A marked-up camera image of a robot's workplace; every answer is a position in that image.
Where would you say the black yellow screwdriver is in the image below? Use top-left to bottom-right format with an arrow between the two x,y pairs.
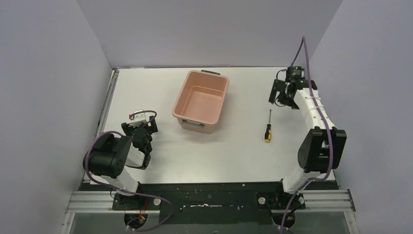
264,109 -> 272,143

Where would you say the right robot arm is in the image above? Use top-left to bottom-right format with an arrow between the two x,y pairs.
268,66 -> 347,194

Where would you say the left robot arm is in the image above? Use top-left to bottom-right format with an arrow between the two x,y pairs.
83,111 -> 158,210

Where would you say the pink plastic bin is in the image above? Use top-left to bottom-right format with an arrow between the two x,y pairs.
172,70 -> 229,134

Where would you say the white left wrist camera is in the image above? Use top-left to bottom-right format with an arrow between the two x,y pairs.
129,110 -> 147,127

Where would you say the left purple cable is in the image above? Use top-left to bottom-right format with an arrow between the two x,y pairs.
84,110 -> 174,233

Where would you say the purple cable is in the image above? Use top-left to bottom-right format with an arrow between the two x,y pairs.
279,36 -> 335,234
84,110 -> 174,233

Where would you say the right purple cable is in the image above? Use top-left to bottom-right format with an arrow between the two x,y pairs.
279,36 -> 335,234

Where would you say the aluminium table edge rail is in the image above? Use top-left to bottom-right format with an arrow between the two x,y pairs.
95,68 -> 119,136

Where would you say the aluminium front rail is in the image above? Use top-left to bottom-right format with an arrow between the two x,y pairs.
59,189 -> 360,234

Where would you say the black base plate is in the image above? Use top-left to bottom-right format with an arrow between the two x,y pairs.
79,181 -> 339,227

